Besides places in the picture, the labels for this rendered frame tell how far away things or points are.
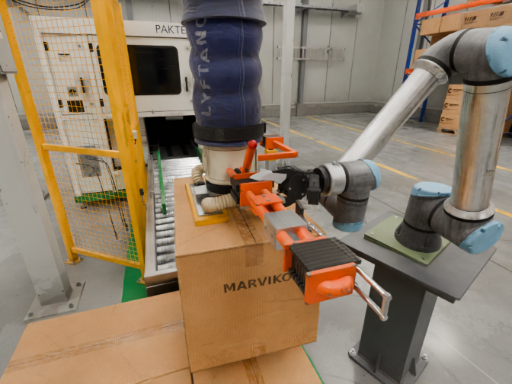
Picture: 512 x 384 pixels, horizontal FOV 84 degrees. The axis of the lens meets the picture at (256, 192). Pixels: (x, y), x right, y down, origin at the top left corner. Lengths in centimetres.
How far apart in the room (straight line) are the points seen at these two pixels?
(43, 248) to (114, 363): 120
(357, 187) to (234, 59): 48
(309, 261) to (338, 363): 150
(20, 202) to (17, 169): 20
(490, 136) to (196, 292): 94
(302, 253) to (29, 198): 188
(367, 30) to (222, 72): 1221
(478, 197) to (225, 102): 88
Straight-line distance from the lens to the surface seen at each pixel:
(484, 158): 112
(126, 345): 129
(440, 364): 209
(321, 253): 43
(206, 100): 85
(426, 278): 131
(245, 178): 76
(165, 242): 183
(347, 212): 88
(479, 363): 221
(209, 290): 79
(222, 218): 84
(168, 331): 129
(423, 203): 135
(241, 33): 84
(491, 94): 104
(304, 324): 98
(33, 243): 227
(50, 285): 242
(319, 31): 1176
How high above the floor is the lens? 147
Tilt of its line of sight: 22 degrees down
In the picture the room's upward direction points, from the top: straight up
